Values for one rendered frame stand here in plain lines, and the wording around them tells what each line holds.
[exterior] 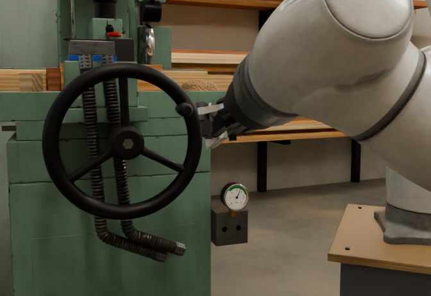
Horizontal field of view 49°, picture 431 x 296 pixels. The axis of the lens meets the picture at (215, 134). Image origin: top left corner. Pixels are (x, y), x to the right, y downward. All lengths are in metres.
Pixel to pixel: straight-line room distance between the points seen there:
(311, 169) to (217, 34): 1.48
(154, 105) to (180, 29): 2.68
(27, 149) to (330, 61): 0.78
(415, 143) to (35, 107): 0.79
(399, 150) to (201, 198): 0.73
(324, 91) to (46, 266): 0.83
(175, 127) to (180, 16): 2.70
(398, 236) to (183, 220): 0.47
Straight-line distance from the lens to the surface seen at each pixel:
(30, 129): 1.04
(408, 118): 0.43
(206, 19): 3.80
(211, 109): 0.59
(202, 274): 1.18
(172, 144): 1.07
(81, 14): 1.30
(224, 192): 1.07
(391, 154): 0.45
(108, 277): 1.12
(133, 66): 0.86
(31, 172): 1.06
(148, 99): 1.05
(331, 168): 4.47
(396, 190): 0.99
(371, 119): 0.43
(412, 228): 0.99
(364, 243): 0.95
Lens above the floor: 0.92
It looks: 6 degrees down
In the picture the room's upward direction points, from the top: straight up
